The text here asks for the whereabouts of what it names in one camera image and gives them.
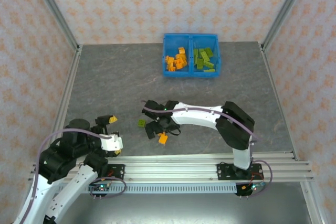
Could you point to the yellow two-by-two lego brick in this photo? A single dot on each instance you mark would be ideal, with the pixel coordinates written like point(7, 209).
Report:
point(171, 62)

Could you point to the yellow rounded flame-print lego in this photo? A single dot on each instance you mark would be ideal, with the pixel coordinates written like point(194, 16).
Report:
point(183, 56)

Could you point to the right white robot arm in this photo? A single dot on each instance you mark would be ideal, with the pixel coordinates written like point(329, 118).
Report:
point(199, 119)

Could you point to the small electronics board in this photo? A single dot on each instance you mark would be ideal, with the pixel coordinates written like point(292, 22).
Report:
point(253, 187)
point(101, 188)

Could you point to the small yellow lego brick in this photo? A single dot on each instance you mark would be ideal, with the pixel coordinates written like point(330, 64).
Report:
point(171, 68)

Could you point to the aluminium upright post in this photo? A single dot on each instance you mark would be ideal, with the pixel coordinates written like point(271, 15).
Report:
point(54, 9)
point(286, 9)

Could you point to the green two-by-two lego brick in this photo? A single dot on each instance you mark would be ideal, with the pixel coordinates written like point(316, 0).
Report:
point(142, 123)

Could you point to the yellow arch lego brick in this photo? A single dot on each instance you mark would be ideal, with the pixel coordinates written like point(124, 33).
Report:
point(167, 59)

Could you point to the green two-by-four lego brick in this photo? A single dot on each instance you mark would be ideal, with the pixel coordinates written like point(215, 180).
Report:
point(196, 56)
point(208, 64)

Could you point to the grey metal base panel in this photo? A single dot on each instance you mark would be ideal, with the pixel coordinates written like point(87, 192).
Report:
point(170, 211)

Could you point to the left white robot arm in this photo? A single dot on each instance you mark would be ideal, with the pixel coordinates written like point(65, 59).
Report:
point(78, 179)

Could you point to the yellow stepped lego brick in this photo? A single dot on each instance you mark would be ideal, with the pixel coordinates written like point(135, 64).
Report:
point(179, 65)

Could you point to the wide aluminium base rail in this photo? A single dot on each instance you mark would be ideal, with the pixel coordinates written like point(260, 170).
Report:
point(170, 169)

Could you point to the blue plastic bin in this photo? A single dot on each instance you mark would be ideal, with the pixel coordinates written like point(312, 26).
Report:
point(178, 74)
point(207, 75)

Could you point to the aluminium table side rail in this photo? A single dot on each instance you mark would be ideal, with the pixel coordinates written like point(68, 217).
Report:
point(268, 64)
point(66, 98)

